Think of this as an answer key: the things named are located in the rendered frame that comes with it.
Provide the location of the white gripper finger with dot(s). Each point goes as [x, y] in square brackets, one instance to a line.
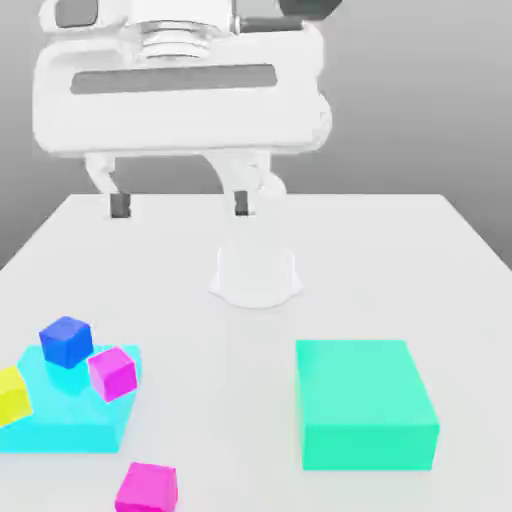
[240, 176]
[120, 206]

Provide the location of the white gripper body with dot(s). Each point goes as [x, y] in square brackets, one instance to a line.
[176, 120]

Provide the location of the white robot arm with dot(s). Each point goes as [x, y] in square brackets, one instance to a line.
[256, 280]

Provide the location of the small blue cube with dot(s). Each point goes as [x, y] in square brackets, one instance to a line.
[66, 342]

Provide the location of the small magenta cube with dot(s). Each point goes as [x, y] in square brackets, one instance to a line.
[148, 490]
[114, 376]

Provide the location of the small yellow cube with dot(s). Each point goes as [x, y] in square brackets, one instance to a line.
[12, 400]

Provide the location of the large cyan box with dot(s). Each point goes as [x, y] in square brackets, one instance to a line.
[68, 424]

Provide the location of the large teal box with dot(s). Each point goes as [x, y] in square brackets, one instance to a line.
[364, 404]

